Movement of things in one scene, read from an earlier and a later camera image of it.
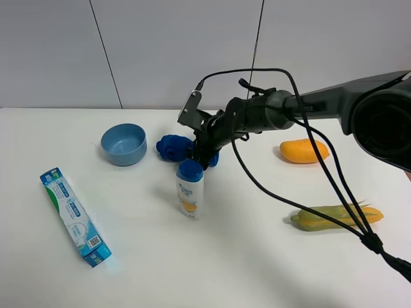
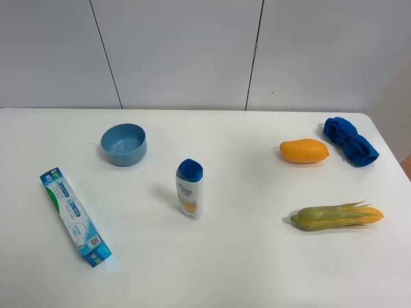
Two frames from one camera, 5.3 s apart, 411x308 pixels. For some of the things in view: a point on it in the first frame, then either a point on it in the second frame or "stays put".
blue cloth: x=175 y=147 -> x=359 y=150
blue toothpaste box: x=83 y=229 stays put
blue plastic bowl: x=124 y=144 stays put
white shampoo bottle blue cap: x=190 y=188 stays put
